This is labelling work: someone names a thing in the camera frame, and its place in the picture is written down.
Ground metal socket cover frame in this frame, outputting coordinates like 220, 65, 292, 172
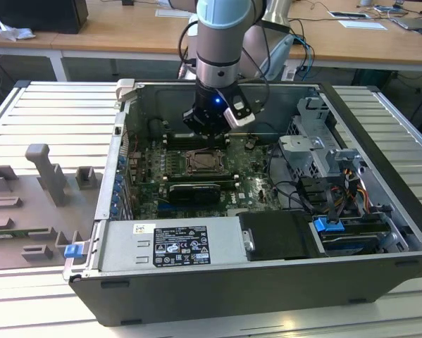
185, 150, 231, 176

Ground CPU socket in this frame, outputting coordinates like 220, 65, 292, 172
184, 149, 232, 177

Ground black round component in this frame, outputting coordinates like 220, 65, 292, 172
148, 117, 166, 140

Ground green motherboard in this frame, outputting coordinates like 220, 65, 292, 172
125, 135, 285, 220

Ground silver metal drive cage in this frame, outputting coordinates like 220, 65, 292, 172
277, 95, 373, 187

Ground black plastic shroud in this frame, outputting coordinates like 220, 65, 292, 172
238, 211, 319, 262

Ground silver power supply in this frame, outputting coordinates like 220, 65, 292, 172
99, 217, 249, 272

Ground hard disk in blue carrier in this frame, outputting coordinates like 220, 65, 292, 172
311, 215, 391, 257

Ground black open PC case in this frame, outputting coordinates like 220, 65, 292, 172
63, 79, 422, 327

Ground flat tablet device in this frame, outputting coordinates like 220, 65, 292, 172
328, 10, 372, 20

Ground black box on desk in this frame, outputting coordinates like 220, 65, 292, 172
0, 0, 89, 35

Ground brown parts rack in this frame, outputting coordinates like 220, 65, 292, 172
0, 142, 104, 272

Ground crumpled white paper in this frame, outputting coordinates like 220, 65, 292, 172
0, 19, 36, 43

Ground gray laptop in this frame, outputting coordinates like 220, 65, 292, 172
391, 16, 422, 35

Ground green RAM stick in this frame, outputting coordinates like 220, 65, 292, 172
0, 229, 34, 239

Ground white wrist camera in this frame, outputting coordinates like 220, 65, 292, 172
223, 105, 256, 129

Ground black camera bracket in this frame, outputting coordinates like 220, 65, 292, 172
220, 86, 254, 119

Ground gray plastic case handle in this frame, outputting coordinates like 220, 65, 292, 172
116, 78, 138, 104

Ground black round cable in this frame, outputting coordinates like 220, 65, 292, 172
266, 144, 316, 215

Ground gray desk cable grommet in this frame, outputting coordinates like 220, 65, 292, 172
154, 8, 191, 18

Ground blue cable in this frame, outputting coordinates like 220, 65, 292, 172
294, 34, 316, 82

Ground black flat data wire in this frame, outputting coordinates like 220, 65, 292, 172
323, 182, 339, 226

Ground yellow red power wires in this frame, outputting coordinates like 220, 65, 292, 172
342, 168, 372, 214

